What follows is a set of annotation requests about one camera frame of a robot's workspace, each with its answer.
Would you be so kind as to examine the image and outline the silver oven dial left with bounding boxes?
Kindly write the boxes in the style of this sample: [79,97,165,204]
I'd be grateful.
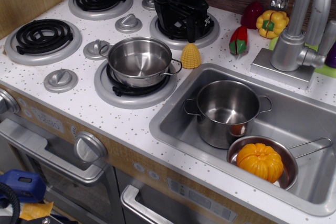
[0,89,20,114]

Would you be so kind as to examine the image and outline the silver sink basin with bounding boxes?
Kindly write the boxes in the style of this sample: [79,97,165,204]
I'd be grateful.
[150,63,335,217]

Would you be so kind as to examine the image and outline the dark red toy pepper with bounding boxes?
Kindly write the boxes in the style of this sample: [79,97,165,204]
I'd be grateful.
[240,1,264,29]

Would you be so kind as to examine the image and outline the black burner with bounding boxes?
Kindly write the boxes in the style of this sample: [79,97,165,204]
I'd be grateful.
[94,60,177,109]
[149,13,220,50]
[5,19,82,66]
[68,0,133,20]

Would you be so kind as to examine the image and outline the silver stove knob middle left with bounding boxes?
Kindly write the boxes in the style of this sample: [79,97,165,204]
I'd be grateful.
[83,39,112,60]

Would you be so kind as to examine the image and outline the yellow toy bell pepper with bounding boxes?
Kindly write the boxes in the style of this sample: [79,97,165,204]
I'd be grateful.
[256,10,290,39]

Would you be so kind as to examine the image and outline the front left black burner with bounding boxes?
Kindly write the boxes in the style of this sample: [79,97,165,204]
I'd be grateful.
[5,19,82,66]

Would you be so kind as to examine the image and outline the back right black burner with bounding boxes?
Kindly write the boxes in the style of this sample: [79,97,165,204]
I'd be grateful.
[149,13,220,50]

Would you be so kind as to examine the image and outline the yellow toy corn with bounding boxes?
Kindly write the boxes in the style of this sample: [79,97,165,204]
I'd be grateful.
[181,43,202,69]

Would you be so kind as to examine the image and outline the orange toy pumpkin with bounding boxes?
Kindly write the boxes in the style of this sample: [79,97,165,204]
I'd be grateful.
[236,143,284,183]

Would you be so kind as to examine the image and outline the front right black burner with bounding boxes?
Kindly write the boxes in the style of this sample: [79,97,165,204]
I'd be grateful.
[94,60,177,109]

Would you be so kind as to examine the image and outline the blue tool on floor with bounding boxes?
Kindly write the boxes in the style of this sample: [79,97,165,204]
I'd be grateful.
[1,169,46,203]

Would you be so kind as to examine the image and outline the silver oven dial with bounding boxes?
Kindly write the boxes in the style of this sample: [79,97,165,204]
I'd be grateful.
[73,131,108,163]
[0,89,20,114]

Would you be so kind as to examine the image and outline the steel pan on stove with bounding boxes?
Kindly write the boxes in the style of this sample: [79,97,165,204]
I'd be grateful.
[98,37,183,88]

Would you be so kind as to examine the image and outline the silver stove knob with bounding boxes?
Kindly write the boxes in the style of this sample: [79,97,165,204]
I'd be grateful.
[115,14,142,34]
[83,39,112,60]
[44,69,78,93]
[142,0,155,11]

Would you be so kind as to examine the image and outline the silver stove knob front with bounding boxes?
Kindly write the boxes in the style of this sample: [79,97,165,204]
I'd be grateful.
[44,69,78,93]

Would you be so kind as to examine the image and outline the silver stove knob centre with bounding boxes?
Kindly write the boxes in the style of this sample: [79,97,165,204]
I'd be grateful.
[115,14,142,34]

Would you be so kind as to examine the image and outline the purple toy eggplant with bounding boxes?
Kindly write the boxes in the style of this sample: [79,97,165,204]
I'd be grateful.
[324,42,336,68]

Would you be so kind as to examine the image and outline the silver toy faucet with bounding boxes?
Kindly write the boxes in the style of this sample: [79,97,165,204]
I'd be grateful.
[250,0,335,90]

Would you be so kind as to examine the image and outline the silver oven door handle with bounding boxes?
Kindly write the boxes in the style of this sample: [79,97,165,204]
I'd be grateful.
[1,119,104,186]

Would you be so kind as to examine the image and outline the small steel saucepan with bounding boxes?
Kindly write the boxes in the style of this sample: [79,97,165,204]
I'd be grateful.
[226,136,332,190]

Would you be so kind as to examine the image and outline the red toy chili pepper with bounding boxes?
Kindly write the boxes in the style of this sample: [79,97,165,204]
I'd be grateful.
[229,26,248,55]

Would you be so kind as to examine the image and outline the silver dishwasher door handle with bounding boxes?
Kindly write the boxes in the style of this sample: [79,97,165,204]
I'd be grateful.
[120,185,172,224]

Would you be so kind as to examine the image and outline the silver stove knob back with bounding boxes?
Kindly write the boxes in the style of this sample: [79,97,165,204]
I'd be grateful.
[142,0,155,11]

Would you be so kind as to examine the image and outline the black cable on floor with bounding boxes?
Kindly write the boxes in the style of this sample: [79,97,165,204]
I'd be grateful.
[0,182,20,224]

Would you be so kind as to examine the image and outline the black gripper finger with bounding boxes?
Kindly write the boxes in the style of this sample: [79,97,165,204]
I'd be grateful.
[164,22,184,37]
[186,16,196,43]

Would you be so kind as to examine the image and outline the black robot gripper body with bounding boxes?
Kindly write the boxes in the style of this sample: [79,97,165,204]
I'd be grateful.
[154,0,209,31]

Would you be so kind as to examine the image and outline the back left black burner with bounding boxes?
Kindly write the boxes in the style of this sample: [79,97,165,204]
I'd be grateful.
[68,0,133,20]

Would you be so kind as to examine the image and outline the tall steel pot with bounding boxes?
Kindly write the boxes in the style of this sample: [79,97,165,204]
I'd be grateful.
[183,80,272,150]

